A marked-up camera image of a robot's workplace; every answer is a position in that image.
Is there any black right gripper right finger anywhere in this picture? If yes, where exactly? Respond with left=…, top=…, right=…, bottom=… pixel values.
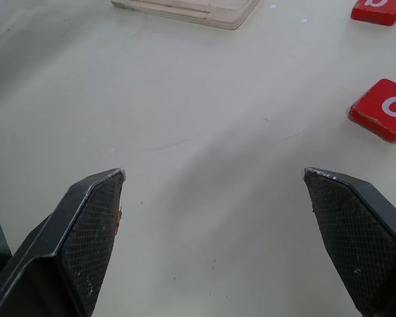
left=304, top=166, right=396, bottom=317

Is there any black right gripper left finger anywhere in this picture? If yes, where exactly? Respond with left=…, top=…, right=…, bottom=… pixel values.
left=0, top=167, right=127, bottom=317

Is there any red letter tile o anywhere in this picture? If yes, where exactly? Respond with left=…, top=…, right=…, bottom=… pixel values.
left=348, top=78, right=396, bottom=143

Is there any wooden tray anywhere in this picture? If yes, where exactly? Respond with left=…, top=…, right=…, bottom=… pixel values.
left=111, top=0, right=261, bottom=31

